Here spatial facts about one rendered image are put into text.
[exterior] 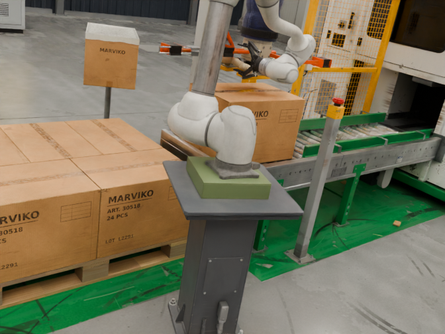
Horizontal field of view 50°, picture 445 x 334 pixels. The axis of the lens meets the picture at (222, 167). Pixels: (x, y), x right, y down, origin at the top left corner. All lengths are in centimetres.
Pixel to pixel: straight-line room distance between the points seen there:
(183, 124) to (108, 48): 196
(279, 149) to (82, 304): 146
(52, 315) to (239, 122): 126
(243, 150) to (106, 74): 217
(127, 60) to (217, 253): 219
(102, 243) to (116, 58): 179
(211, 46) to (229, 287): 106
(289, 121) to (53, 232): 152
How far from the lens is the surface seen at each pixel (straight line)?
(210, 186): 189
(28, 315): 247
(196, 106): 199
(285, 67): 236
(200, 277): 213
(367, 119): 446
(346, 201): 361
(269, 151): 297
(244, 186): 193
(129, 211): 251
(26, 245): 237
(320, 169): 286
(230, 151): 193
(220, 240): 205
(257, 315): 258
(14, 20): 984
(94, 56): 389
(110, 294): 258
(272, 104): 284
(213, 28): 201
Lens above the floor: 158
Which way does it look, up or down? 22 degrees down
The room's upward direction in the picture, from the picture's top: 10 degrees clockwise
